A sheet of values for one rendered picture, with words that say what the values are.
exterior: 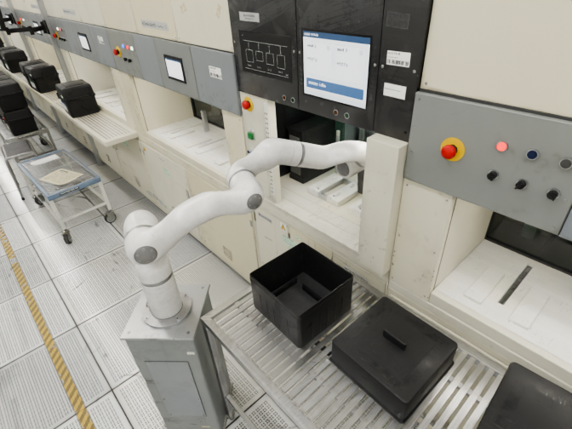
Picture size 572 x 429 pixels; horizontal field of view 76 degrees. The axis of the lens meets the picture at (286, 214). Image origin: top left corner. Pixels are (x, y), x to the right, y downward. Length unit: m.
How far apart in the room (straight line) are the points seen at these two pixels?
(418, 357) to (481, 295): 0.36
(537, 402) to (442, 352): 0.30
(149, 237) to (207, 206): 0.21
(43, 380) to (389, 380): 2.00
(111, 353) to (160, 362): 0.96
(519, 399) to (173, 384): 1.25
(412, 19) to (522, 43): 0.28
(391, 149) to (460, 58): 0.30
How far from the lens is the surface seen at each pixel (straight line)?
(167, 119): 3.15
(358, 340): 1.27
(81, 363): 2.61
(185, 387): 1.76
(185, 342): 1.50
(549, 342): 1.45
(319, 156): 1.34
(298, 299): 1.51
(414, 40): 1.14
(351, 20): 1.26
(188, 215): 1.28
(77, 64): 4.44
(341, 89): 1.32
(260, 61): 1.61
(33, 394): 2.63
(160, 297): 1.46
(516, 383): 1.13
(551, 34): 1.03
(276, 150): 1.26
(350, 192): 1.89
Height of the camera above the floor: 1.88
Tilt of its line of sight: 35 degrees down
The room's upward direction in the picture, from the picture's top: 3 degrees counter-clockwise
